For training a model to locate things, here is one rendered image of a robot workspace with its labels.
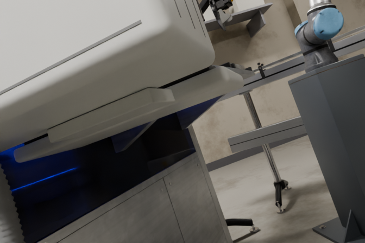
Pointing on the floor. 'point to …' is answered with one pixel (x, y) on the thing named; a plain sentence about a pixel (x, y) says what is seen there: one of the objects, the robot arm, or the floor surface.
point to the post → (210, 184)
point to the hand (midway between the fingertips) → (222, 29)
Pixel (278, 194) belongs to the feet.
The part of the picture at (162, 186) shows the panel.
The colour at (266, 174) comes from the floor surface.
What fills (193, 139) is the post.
